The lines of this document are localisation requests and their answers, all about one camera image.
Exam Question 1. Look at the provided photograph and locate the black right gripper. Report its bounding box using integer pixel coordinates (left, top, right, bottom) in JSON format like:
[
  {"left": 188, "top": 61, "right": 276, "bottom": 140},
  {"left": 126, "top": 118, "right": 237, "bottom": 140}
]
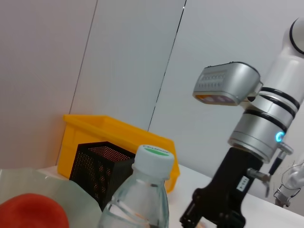
[{"left": 179, "top": 146, "right": 262, "bottom": 228}]

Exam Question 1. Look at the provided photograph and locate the yellow plastic bin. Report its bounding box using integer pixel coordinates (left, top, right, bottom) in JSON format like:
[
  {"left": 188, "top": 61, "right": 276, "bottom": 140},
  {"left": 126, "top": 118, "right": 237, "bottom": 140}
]
[{"left": 57, "top": 114, "right": 181, "bottom": 194}]

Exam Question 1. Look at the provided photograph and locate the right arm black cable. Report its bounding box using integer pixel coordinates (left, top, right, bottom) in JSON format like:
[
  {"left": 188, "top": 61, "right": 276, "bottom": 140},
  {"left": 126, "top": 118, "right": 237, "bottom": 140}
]
[{"left": 247, "top": 142, "right": 294, "bottom": 198}]

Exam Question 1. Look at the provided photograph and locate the translucent green wavy fruit plate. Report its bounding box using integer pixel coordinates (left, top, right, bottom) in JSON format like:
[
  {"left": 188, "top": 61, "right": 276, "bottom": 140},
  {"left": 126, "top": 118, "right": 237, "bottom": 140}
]
[{"left": 0, "top": 167, "right": 103, "bottom": 228}]

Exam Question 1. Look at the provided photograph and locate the black mesh pen holder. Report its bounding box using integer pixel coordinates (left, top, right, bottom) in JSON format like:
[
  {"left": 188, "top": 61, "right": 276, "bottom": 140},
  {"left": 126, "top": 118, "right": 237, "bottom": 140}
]
[{"left": 69, "top": 141, "right": 136, "bottom": 212}]

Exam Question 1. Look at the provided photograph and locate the clear water bottle green label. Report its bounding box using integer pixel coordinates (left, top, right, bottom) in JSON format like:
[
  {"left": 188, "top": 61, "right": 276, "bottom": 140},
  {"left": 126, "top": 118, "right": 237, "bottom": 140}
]
[{"left": 98, "top": 144, "right": 175, "bottom": 228}]

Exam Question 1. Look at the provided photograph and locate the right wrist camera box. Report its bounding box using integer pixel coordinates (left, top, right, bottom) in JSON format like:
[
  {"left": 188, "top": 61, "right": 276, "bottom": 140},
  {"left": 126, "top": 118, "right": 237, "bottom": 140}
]
[{"left": 192, "top": 61, "right": 264, "bottom": 106}]

